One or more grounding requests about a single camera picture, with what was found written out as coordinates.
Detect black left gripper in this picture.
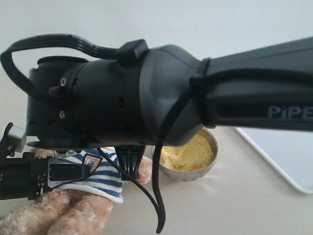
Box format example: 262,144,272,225
0,122,89,200

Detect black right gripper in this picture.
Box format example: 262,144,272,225
26,56,147,179

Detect beige teddy bear striped shirt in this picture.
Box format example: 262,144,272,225
0,146,154,235

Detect yellow millet grains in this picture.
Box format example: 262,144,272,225
160,134,214,172

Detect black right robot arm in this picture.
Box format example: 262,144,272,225
26,35,313,177

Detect metal bowl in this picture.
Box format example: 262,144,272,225
159,128,219,182

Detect white rectangular plastic tray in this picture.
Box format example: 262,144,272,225
235,127,313,194

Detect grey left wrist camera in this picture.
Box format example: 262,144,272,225
8,125,26,153

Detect black flat ribbon cable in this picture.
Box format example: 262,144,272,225
0,34,149,103

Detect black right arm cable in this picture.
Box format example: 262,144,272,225
96,69,313,234

